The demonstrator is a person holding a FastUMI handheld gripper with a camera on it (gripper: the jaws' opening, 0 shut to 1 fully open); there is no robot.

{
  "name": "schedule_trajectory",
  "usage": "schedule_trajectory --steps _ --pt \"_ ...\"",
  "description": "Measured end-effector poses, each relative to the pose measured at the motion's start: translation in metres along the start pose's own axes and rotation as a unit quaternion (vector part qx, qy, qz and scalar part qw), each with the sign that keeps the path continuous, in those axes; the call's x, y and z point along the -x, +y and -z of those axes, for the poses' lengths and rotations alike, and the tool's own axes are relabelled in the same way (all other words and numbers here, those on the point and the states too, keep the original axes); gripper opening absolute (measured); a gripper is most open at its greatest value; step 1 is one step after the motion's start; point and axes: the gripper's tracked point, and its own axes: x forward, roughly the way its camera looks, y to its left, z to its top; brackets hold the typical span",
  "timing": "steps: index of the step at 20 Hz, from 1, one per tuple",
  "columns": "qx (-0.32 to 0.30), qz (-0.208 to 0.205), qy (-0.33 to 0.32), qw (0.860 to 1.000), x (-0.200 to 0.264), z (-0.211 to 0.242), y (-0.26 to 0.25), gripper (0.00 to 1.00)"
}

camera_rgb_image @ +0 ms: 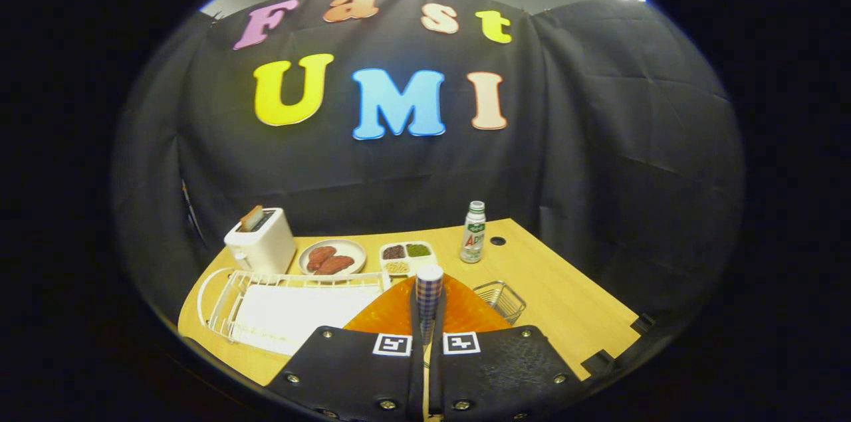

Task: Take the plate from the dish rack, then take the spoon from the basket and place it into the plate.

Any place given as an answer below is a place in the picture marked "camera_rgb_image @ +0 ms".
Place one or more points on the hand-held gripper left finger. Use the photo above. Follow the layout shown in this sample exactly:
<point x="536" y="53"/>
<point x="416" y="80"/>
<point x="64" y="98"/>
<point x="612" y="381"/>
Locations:
<point x="352" y="369"/>

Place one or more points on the black table edge bracket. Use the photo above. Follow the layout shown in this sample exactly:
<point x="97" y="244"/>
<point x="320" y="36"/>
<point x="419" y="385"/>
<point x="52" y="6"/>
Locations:
<point x="598" y="363"/>
<point x="642" y="323"/>

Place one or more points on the brown meat piece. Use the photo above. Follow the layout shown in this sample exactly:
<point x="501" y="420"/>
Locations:
<point x="336" y="264"/>
<point x="320" y="256"/>

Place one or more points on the grey plate with meat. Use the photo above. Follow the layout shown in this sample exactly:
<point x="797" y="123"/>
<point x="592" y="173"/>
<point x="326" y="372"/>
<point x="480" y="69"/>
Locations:
<point x="356" y="250"/>

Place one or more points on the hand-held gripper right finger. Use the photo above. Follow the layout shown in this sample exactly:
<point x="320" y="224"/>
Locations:
<point x="498" y="369"/>

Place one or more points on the dark red beans pile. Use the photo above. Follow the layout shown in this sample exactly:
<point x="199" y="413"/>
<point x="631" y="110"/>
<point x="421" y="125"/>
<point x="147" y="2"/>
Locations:
<point x="393" y="251"/>

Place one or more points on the brown toast slice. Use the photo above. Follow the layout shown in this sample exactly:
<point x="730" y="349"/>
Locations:
<point x="251" y="218"/>

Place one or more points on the white divided tray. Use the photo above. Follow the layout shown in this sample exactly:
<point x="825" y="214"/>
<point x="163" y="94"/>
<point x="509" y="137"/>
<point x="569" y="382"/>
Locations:
<point x="426" y="264"/>

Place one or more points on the white toaster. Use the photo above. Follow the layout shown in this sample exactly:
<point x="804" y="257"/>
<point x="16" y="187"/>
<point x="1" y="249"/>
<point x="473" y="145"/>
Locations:
<point x="266" y="249"/>

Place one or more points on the beige grains pile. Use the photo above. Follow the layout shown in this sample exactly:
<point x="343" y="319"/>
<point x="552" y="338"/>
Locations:
<point x="397" y="267"/>

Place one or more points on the white green drink bottle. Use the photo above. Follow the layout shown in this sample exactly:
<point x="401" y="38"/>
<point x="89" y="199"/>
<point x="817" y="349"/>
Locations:
<point x="473" y="236"/>

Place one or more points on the black backdrop cloth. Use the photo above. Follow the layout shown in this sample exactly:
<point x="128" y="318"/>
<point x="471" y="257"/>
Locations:
<point x="598" y="143"/>

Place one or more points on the green beans pile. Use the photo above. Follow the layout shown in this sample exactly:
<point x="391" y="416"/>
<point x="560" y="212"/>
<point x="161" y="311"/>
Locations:
<point x="418" y="250"/>

